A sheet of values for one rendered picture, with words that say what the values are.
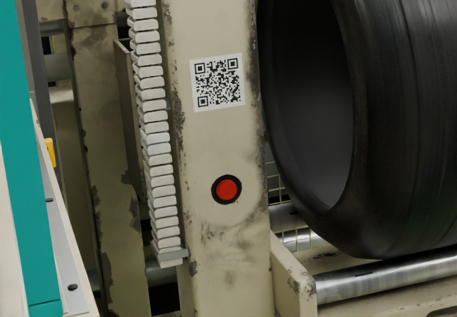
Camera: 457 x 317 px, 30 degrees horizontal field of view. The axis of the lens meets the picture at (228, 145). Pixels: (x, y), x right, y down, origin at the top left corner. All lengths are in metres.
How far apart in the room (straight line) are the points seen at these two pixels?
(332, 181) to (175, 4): 0.54
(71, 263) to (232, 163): 0.68
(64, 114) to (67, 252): 1.40
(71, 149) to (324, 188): 0.67
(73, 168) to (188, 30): 0.87
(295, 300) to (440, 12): 0.44
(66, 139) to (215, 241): 0.77
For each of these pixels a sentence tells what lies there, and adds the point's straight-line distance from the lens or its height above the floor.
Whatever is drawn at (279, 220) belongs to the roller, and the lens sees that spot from 1.51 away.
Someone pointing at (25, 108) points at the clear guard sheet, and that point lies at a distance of 0.46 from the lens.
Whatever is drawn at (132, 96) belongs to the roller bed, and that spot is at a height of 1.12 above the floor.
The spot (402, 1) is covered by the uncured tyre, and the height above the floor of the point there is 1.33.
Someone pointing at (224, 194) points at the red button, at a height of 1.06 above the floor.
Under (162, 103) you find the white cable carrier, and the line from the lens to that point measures 1.19.
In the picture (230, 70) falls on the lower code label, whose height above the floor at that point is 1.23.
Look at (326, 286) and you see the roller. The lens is 1.27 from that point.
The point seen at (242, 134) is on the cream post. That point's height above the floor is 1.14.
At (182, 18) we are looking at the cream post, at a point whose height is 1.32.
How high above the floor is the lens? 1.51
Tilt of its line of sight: 18 degrees down
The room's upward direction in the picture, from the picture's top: 5 degrees counter-clockwise
